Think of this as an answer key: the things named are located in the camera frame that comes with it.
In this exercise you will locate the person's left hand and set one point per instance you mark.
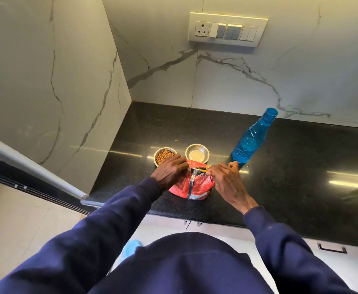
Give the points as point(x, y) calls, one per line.
point(168, 171)

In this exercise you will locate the person's right hand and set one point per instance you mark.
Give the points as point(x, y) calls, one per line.
point(231, 188)

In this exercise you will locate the person's right fingers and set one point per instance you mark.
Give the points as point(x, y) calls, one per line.
point(220, 172)

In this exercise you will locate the person's left fingers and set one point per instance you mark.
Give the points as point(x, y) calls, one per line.
point(182, 168)

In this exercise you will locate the red pet food bag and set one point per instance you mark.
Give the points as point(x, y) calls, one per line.
point(197, 187)

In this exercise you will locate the person's right forearm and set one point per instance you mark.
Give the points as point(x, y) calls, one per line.
point(283, 244)

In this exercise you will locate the person's left forearm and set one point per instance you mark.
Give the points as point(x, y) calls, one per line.
point(105, 229)

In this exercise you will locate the steel bowl with pale liquid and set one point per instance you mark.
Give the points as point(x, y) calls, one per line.
point(197, 153)

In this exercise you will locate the brown kibble heap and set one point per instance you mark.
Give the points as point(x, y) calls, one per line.
point(163, 155)

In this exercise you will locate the steel bowl with kibble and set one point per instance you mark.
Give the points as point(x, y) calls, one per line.
point(156, 159)

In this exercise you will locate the blue plastic water bottle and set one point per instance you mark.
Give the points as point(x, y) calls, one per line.
point(250, 142)

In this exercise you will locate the light blue slipper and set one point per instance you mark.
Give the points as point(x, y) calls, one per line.
point(130, 248)

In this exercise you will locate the person's navy sweatshirt torso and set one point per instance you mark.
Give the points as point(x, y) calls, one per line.
point(185, 266)

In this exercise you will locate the white cabinet front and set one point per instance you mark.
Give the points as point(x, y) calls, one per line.
point(350, 266)

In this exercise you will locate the dark sliding door track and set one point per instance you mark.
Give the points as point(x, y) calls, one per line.
point(19, 186)

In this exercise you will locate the white wall switchboard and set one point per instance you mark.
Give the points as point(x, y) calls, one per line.
point(228, 29)

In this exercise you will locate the white door frame rail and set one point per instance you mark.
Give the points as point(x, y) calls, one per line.
point(28, 165)

